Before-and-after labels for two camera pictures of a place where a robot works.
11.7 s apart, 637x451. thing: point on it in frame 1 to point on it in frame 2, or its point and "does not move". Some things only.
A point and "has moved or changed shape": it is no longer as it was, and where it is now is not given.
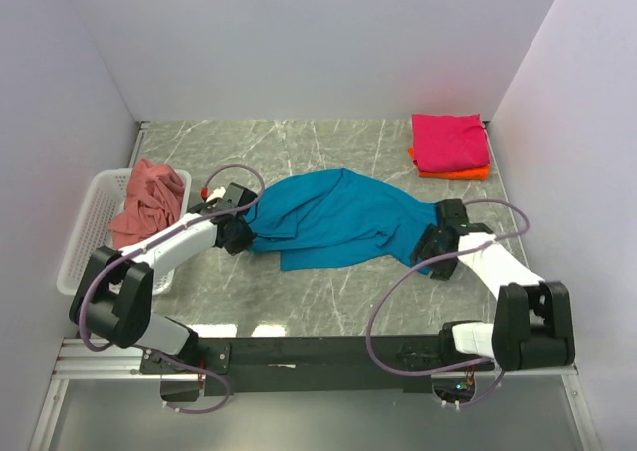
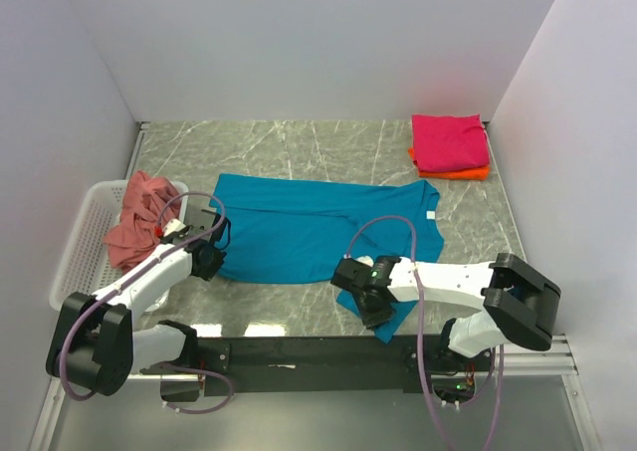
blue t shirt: [333, 219] has moved or changed shape
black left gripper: [242, 244] to [207, 273]
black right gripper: [442, 270] to [371, 319]
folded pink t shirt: [446, 141] does not move
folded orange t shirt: [476, 172] does not move
